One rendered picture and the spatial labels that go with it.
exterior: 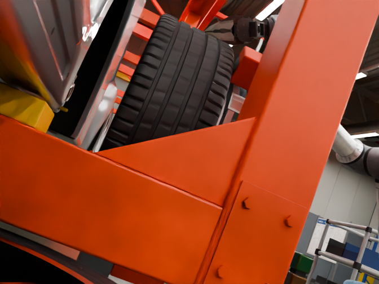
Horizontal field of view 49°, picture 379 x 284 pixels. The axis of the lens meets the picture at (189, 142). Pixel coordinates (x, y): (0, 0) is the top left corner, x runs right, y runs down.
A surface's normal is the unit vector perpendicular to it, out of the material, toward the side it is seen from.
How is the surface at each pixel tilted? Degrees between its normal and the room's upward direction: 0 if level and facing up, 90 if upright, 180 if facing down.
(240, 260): 90
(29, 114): 90
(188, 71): 70
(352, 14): 90
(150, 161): 90
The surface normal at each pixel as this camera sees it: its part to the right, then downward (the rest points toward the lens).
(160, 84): 0.27, -0.21
